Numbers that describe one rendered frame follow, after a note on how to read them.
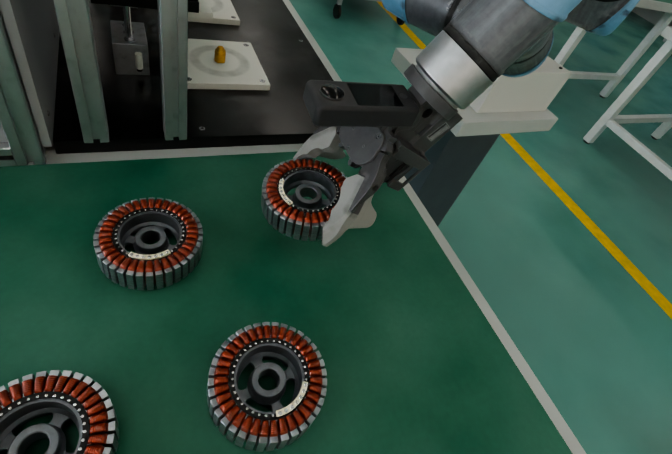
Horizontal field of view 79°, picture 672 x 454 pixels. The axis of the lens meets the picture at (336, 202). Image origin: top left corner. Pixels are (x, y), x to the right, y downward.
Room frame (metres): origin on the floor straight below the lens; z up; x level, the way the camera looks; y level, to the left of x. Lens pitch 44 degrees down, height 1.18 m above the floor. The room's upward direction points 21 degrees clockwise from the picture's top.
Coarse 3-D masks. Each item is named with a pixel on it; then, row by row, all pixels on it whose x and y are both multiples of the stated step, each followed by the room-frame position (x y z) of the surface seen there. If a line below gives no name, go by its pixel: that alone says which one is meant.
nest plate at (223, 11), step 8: (208, 0) 0.87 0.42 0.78; (216, 0) 0.88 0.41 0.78; (224, 0) 0.90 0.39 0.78; (216, 8) 0.84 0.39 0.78; (224, 8) 0.86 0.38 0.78; (232, 8) 0.87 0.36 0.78; (216, 16) 0.81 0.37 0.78; (224, 16) 0.82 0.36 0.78; (232, 16) 0.84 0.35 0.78; (232, 24) 0.82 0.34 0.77
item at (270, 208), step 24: (288, 168) 0.38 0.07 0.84; (312, 168) 0.39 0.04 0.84; (336, 168) 0.41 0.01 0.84; (264, 192) 0.33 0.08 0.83; (312, 192) 0.37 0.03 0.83; (336, 192) 0.37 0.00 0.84; (264, 216) 0.32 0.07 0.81; (288, 216) 0.31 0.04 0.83; (312, 216) 0.32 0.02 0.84; (312, 240) 0.31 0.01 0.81
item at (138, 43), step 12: (120, 24) 0.58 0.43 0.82; (132, 24) 0.59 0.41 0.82; (120, 36) 0.55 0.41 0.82; (144, 36) 0.57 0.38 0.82; (120, 48) 0.53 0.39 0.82; (132, 48) 0.54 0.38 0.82; (144, 48) 0.55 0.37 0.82; (120, 60) 0.53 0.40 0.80; (132, 60) 0.54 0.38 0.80; (144, 60) 0.55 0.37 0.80; (120, 72) 0.53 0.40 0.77; (132, 72) 0.54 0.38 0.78; (144, 72) 0.55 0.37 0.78
